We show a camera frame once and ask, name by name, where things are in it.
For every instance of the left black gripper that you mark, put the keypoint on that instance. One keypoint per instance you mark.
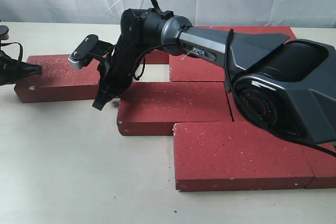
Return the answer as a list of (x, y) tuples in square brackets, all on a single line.
[(13, 70)]

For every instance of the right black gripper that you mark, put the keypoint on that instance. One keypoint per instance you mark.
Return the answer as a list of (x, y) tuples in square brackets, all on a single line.
[(117, 71)]

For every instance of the angled red brick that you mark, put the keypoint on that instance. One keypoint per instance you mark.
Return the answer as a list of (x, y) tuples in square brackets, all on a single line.
[(58, 81)]

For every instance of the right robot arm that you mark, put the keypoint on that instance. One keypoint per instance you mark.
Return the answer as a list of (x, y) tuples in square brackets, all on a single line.
[(286, 87)]

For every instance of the front large red brick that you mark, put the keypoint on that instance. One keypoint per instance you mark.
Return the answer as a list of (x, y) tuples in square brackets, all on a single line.
[(228, 156)]

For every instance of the front right edge red brick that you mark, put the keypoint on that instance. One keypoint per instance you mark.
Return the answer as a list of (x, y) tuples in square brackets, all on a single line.
[(323, 168)]

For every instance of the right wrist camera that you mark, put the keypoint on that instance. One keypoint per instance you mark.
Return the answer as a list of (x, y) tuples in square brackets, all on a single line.
[(90, 48)]

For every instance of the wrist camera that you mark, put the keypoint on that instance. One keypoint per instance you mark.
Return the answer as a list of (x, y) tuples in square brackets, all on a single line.
[(90, 48), (4, 30)]

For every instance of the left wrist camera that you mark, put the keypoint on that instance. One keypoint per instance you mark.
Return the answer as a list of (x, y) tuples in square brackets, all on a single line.
[(4, 30)]

